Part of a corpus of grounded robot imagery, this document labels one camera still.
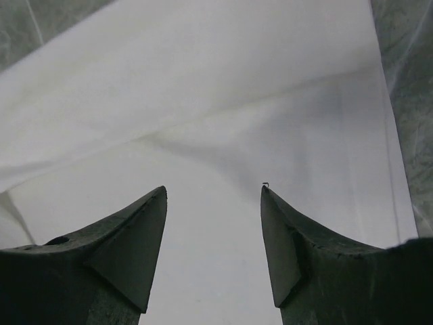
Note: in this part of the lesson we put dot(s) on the white t-shirt with red print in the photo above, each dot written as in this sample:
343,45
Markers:
209,99

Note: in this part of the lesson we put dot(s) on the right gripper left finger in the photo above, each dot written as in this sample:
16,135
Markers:
100,274

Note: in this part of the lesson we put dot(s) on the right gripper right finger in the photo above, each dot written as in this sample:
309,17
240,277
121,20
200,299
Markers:
321,277

